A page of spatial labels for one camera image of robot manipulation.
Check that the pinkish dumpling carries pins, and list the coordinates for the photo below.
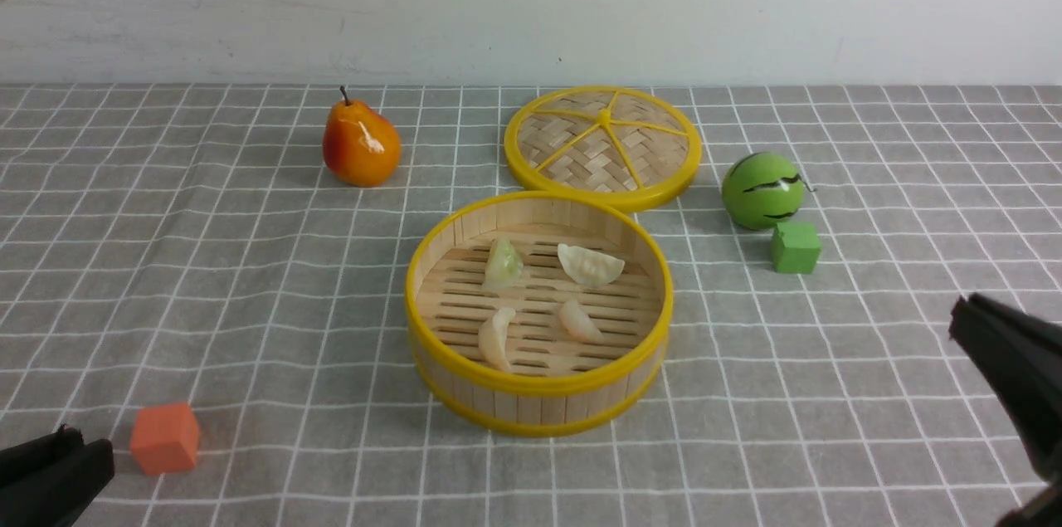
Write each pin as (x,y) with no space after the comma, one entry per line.
(578,324)

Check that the pale green dumpling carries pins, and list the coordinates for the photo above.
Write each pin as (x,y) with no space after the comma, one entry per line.
(504,266)

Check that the grey checked tablecloth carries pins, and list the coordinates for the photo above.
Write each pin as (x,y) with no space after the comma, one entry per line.
(184,243)

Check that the orange foam cube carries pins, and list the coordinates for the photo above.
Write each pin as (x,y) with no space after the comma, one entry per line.
(165,439)

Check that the orange toy pear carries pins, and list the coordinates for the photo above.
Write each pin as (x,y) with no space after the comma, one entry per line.
(359,146)

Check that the woven bamboo steamer lid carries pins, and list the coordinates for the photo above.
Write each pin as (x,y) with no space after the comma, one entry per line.
(618,146)

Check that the green toy watermelon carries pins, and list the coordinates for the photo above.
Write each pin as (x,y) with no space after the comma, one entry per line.
(762,190)

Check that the white pleated dumpling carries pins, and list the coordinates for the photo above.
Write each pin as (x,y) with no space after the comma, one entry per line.
(492,339)

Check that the bamboo steamer tray yellow rim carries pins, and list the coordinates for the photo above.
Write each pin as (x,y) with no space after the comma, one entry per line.
(558,386)

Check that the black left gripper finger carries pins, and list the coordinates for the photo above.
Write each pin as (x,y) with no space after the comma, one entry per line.
(59,494)
(21,460)

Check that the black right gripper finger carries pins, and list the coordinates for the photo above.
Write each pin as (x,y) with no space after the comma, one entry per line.
(1043,510)
(1019,357)

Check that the green foam cube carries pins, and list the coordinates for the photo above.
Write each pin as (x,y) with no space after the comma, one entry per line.
(795,248)

